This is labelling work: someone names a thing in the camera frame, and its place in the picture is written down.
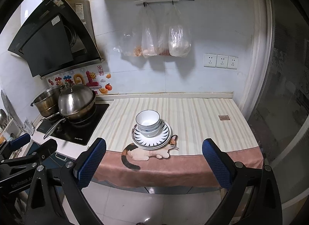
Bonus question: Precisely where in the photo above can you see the clear plastic bag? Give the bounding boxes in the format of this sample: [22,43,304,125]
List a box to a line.
[114,6,143,57]
[141,6,159,59]
[168,5,192,58]

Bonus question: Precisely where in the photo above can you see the white blue leaf pattern plate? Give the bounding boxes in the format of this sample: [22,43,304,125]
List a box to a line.
[133,120,171,148]

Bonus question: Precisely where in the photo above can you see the white wall socket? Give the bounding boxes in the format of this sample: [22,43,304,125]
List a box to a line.
[216,54,229,68]
[228,56,239,69]
[204,53,217,68]

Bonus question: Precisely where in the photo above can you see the stainless steel wok lid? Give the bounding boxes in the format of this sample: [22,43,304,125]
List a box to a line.
[58,84,96,116]

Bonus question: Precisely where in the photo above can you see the white dish rack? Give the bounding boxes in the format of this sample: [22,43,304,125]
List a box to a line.
[0,109,23,144]

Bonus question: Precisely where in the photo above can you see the frosted glass sliding door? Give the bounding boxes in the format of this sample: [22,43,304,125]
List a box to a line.
[247,0,309,206]

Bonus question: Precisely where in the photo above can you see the white colourful dotted bowl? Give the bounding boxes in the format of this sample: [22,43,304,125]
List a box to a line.
[138,125,160,138]

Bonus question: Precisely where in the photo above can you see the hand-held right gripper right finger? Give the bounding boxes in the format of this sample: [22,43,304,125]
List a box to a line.
[202,138,283,225]

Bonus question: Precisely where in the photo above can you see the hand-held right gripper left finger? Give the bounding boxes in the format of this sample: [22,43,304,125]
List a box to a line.
[22,138,107,225]

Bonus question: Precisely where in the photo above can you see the striped cat print tablecloth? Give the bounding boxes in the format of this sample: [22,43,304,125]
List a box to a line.
[95,97,264,190]

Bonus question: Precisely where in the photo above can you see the stainless steel stock pot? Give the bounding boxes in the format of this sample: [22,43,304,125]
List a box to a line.
[31,87,64,117]

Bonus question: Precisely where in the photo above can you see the black induction cooktop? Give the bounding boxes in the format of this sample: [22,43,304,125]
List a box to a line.
[36,103,110,146]

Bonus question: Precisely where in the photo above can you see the black range hood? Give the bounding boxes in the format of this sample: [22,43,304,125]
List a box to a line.
[8,0,105,78]

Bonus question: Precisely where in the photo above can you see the colourful fruit wall stickers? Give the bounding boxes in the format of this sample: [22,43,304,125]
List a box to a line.
[47,66,114,95]

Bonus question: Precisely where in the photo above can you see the blue cabinet drawer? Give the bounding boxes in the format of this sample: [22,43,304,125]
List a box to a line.
[24,140,79,192]

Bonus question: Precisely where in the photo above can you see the white blue-rimmed bowl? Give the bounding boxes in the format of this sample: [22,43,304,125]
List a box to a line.
[135,110,160,129]

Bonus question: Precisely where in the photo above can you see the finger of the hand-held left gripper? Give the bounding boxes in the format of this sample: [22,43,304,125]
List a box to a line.
[0,133,31,159]
[0,139,59,175]

